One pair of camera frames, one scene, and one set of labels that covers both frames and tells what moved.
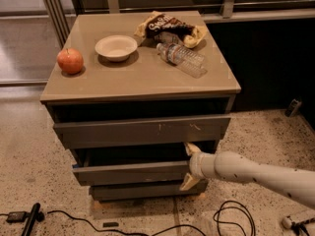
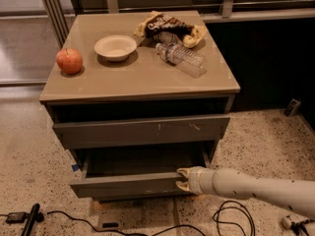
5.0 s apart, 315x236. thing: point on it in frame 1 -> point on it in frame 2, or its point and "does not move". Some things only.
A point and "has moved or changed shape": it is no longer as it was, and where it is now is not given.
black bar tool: [34, 215] does not move
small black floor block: [110, 224] does not move
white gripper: [195, 165] -> [197, 180]
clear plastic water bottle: [185, 60] does not move
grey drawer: [164, 173] has moved or changed shape
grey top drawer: [75, 135] does not move
